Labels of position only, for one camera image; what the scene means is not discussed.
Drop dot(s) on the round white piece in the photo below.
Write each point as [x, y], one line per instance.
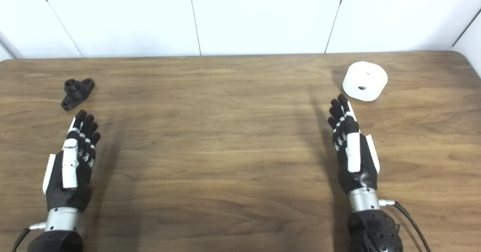
[370, 75]

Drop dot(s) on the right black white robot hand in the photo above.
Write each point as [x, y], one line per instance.
[355, 177]

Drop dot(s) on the black flanged holder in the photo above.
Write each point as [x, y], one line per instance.
[77, 94]

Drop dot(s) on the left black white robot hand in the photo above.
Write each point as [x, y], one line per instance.
[69, 192]

